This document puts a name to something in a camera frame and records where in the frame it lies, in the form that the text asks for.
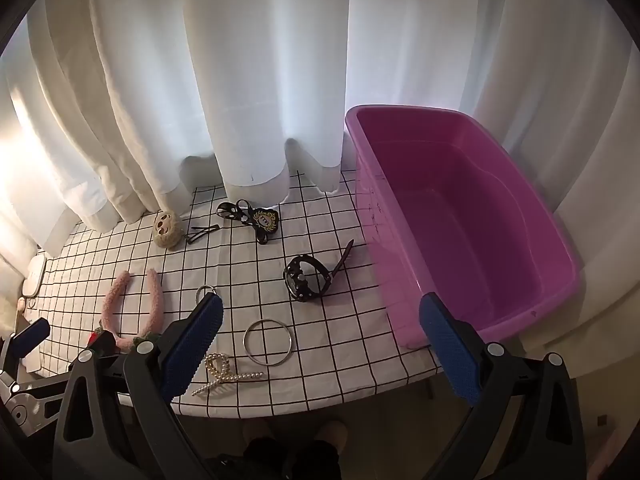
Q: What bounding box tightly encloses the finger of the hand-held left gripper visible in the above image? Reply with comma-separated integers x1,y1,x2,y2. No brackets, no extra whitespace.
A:
10,317,51,361

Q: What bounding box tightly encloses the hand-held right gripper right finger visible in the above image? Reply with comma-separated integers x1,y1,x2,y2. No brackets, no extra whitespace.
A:
419,292,583,480

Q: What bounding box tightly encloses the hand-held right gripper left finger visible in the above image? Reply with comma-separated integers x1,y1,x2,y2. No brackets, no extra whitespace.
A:
52,294,224,480

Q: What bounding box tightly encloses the pearl hair claw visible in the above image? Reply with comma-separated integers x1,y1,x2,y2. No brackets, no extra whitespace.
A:
191,353,265,397

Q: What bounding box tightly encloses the large silver bangle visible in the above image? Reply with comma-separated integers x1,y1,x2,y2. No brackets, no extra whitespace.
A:
243,318,296,366

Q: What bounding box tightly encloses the pink fuzzy mushroom headband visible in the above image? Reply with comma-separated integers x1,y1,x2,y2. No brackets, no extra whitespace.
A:
90,269,163,348

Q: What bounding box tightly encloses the beige plush face hair clip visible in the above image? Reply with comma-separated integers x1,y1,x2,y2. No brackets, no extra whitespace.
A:
152,210,183,249

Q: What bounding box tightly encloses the black wrist watch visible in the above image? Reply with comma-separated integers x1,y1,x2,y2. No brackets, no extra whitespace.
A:
282,239,355,303

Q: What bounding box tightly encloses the pink plastic basin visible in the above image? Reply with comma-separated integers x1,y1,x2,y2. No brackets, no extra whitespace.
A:
345,105,583,348

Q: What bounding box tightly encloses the white flat device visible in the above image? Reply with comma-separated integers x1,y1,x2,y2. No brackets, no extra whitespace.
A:
21,255,48,298

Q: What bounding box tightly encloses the white black-grid tablecloth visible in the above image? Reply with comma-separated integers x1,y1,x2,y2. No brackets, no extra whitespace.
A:
22,170,446,418

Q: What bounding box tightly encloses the black snap hair clip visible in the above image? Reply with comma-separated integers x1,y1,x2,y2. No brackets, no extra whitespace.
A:
186,224,221,246

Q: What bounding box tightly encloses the beige slipper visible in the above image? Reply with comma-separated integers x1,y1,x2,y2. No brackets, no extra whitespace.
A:
317,420,348,453

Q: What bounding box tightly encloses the black ribbon bow badge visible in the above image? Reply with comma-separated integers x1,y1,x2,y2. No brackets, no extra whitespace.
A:
216,200,281,246

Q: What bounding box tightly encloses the white curtain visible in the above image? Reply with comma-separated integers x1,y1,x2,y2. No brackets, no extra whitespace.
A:
0,0,640,381

